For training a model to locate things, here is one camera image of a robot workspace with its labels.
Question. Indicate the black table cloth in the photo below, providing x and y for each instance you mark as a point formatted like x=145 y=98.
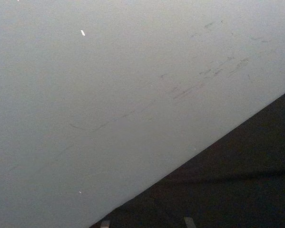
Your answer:
x=228 y=185

